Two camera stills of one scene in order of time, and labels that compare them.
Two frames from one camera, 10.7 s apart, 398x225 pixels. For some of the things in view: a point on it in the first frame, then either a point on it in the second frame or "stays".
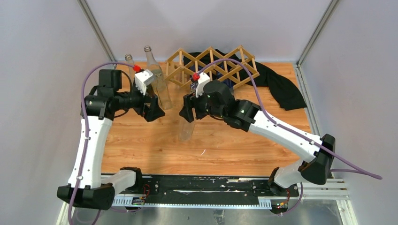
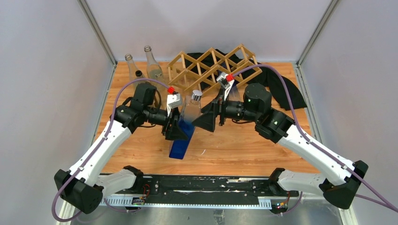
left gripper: [149, 112] -> [176, 132]
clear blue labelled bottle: [228, 81] -> [234, 94]
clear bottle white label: [131, 64] stays
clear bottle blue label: [195, 76] -> [191, 109]
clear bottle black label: [152, 64] stays
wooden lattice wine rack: [237, 68] stays
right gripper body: [202, 108] -> [226, 109]
